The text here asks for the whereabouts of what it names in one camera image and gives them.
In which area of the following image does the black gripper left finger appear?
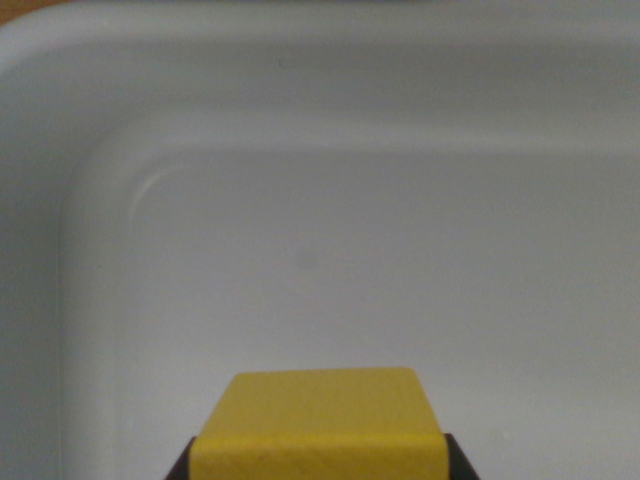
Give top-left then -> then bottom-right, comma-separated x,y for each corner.
165,435 -> 197,480

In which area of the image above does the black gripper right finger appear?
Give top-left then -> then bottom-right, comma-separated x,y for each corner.
442,432 -> 482,480

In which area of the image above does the yellow wooden cube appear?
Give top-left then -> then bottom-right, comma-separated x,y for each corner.
189,366 -> 449,480

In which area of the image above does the grey plastic bin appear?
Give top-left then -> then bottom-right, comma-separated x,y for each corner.
0,0 -> 640,480

